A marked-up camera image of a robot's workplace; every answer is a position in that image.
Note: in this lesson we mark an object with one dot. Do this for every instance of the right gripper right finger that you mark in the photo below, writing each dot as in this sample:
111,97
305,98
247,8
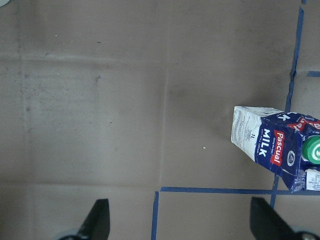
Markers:
266,224

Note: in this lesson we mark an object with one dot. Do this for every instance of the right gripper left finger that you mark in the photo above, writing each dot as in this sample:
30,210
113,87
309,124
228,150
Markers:
96,225

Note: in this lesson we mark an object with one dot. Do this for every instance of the blue white milk carton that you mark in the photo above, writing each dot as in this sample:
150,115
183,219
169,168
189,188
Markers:
285,143

